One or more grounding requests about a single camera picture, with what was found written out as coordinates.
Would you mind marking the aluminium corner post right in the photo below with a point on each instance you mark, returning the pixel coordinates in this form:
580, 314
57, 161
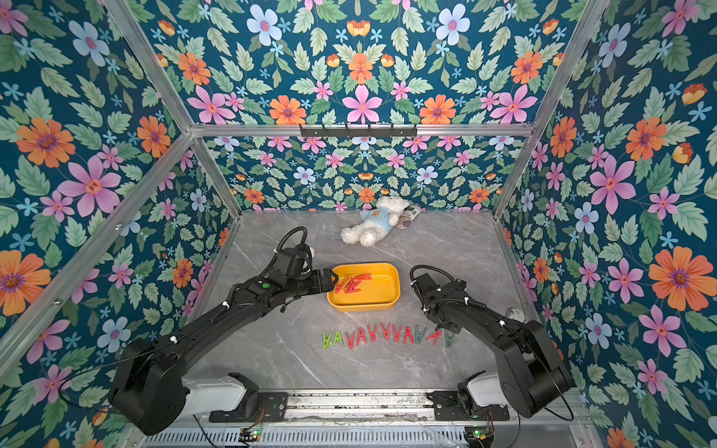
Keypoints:
585, 28

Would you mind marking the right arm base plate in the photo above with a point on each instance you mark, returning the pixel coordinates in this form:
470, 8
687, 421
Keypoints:
453, 405

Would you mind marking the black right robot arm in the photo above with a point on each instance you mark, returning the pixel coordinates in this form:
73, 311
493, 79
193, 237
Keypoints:
530, 373

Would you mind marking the white vent grille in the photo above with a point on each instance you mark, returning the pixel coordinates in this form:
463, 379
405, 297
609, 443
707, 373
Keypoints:
390, 436

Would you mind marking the yellow plastic storage box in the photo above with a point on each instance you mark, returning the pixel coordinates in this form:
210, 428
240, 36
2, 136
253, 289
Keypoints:
380, 288

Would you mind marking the aluminium corner post left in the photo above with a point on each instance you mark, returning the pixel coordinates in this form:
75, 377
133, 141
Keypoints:
138, 42

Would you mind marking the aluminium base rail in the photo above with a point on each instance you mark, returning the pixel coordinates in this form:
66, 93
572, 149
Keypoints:
333, 405

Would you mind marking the red clothespin far left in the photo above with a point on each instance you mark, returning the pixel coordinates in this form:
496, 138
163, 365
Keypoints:
348, 285

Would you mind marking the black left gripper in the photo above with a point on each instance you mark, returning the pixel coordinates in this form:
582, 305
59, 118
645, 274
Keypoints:
318, 286

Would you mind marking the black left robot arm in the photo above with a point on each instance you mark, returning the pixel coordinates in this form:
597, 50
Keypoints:
150, 388

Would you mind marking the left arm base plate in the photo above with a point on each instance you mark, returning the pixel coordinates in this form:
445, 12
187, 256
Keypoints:
262, 407

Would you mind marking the black hook rail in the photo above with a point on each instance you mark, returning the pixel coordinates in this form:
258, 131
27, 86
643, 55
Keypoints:
350, 131

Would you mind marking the teal clothespin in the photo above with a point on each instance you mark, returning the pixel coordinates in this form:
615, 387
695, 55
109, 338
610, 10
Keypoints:
420, 333
449, 338

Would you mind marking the aluminium corner post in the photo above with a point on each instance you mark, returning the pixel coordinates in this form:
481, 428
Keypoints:
138, 42
585, 28

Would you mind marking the flag print pouch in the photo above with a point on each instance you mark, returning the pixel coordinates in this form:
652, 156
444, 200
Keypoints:
517, 315

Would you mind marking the white plush teddy bear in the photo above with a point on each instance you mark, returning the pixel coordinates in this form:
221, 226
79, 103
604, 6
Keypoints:
376, 223

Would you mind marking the red clothespin placed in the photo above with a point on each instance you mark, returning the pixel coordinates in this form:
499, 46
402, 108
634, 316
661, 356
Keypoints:
408, 337
386, 329
372, 330
396, 333
361, 337
434, 337
350, 338

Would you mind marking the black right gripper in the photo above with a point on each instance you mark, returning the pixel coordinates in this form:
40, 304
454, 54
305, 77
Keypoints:
420, 286

